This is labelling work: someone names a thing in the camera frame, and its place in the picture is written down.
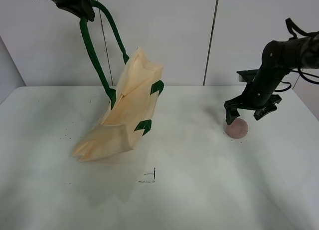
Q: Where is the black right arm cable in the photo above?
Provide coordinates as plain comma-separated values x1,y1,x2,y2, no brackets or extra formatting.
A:
276,17,319,93

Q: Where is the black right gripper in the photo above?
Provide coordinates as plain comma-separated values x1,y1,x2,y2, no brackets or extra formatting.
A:
224,69,282,125

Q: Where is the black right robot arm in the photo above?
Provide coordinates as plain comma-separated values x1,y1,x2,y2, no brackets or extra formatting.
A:
224,33,319,125

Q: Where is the pink peach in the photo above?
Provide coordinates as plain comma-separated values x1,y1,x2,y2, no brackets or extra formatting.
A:
224,118,249,139

